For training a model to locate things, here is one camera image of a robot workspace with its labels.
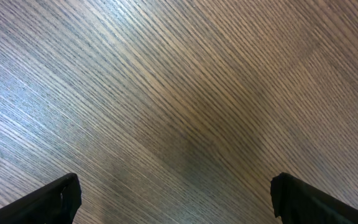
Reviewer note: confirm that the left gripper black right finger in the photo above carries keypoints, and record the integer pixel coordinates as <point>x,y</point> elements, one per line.
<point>296,202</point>

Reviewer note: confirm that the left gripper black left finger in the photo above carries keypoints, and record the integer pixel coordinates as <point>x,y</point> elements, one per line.
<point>56,202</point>

